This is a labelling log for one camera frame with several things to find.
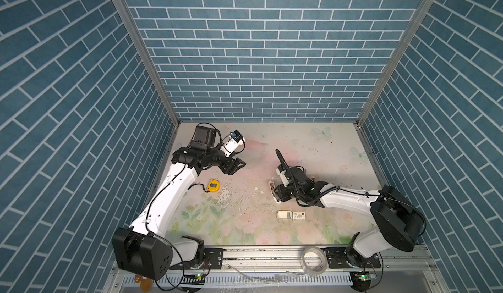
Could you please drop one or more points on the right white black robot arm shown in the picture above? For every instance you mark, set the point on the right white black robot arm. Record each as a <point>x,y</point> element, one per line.
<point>395,223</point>

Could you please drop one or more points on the yellow tape measure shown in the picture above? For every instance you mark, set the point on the yellow tape measure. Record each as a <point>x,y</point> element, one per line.
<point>213,186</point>

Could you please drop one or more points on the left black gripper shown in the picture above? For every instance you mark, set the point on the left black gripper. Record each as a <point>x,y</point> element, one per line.
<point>230,165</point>

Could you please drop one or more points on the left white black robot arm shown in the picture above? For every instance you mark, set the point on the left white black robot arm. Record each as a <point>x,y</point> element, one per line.
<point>144,248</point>

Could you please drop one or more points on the white staple box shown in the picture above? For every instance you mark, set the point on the white staple box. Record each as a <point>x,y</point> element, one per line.
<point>284,215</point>

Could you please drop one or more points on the plush panda toy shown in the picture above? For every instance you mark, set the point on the plush panda toy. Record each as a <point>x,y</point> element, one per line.
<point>144,283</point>

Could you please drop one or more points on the clear tape roll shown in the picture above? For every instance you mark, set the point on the clear tape roll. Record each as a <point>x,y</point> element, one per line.
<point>313,261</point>

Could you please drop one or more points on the pink stapler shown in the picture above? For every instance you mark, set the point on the pink stapler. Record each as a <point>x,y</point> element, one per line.
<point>273,191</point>

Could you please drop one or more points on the white staple box sleeve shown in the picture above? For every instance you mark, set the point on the white staple box sleeve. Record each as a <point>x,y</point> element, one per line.
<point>299,216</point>

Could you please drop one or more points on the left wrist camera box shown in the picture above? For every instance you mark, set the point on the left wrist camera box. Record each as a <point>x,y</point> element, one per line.
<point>231,142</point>

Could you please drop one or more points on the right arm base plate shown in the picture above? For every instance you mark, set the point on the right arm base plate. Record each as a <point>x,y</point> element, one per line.
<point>337,259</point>

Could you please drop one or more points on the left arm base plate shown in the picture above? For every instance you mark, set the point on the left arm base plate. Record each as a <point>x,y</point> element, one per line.
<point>212,258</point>

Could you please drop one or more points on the white slotted cable duct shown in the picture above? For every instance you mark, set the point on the white slotted cable duct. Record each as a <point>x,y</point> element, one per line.
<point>234,280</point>

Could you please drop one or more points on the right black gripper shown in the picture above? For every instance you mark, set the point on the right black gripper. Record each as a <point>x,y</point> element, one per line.
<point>281,195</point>

